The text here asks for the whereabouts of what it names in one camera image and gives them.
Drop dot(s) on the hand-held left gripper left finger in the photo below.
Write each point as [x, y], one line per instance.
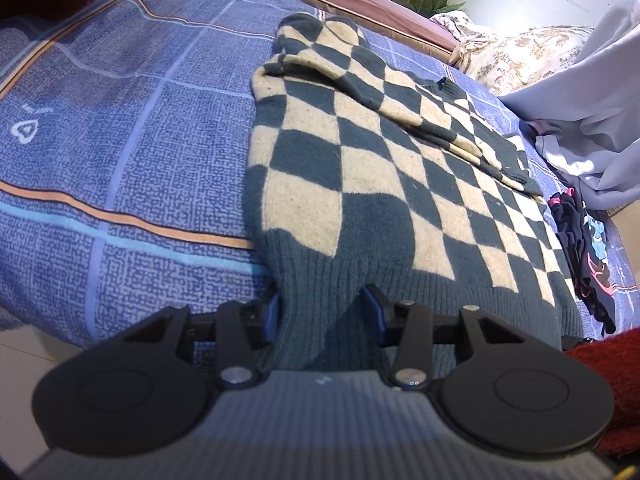
[272, 317]

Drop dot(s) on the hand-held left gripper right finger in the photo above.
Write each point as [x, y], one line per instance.
[374, 312]

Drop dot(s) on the green cream checkered knit sweater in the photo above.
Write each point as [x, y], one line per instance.
[400, 210]

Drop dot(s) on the blue patterned bedsheet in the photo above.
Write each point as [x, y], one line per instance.
[125, 170]

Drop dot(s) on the dark printed garment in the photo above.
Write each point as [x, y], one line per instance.
[585, 255]

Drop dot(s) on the red fuzzy cloth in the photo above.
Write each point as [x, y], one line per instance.
[610, 375]

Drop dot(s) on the floral beige cloth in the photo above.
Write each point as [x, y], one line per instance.
[520, 52]

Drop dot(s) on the pale lavender cloth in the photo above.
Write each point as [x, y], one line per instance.
[595, 110]

